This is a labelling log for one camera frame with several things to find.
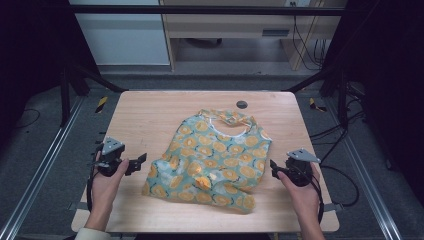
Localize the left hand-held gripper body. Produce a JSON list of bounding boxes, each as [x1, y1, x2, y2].
[[95, 136, 126, 178]]

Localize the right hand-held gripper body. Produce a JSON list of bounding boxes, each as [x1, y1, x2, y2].
[[284, 147, 322, 188]]

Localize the green orange-print child's garment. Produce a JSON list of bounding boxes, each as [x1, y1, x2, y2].
[[141, 108, 273, 215]]

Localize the person's right hand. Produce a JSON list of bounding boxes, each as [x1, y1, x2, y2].
[[276, 162, 323, 228]]

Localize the person's left hand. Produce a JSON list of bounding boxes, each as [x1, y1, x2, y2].
[[89, 158, 131, 222]]

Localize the yellow black striped tape piece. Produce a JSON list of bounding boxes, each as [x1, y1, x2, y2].
[[95, 96, 109, 114], [308, 97, 328, 113]]

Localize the white cabinet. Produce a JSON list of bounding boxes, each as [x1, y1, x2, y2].
[[68, 0, 171, 66]]

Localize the light wooden desk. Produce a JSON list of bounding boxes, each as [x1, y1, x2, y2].
[[159, 0, 348, 72]]

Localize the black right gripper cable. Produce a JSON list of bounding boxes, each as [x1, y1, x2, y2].
[[298, 164, 326, 225]]

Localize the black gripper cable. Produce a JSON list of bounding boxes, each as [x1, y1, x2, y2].
[[298, 164, 326, 225], [85, 149, 103, 213]]

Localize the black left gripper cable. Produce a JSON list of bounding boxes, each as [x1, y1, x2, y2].
[[85, 149, 103, 213]]

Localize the aluminium floor rail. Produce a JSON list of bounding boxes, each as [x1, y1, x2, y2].
[[323, 98, 403, 240], [0, 95, 86, 240]]

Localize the black metal frame strut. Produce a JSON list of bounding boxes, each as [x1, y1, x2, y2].
[[59, 64, 129, 128], [282, 65, 351, 129]]

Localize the thin black floor cable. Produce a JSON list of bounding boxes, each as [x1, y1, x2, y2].
[[15, 108, 42, 130]]

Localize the black hanging cables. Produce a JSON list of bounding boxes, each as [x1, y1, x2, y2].
[[291, 15, 329, 72]]

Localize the black horizontal frame bar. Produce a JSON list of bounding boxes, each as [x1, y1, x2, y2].
[[68, 4, 348, 17]]

